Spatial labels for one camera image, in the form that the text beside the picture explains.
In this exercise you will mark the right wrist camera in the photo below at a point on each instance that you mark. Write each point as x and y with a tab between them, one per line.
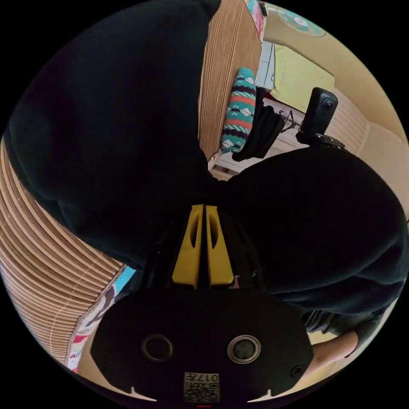
319	112

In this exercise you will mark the teal patterned rolled blanket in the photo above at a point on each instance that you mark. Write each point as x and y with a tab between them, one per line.
241	108

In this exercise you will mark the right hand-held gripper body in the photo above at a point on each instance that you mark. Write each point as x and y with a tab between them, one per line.
322	141

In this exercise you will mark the person's left forearm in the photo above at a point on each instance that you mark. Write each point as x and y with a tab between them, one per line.
335	350

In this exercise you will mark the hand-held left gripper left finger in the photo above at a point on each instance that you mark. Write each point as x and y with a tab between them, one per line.
187	265

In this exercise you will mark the dark hanging garment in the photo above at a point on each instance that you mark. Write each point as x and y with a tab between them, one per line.
260	131

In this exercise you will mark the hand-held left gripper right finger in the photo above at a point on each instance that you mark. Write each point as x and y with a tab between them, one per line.
220	265

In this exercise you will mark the black pants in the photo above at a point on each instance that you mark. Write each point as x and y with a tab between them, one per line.
112	112

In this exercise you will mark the yellow-green curtain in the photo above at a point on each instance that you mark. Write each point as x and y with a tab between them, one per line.
300	76

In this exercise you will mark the green fan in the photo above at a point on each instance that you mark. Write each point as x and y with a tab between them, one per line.
300	20

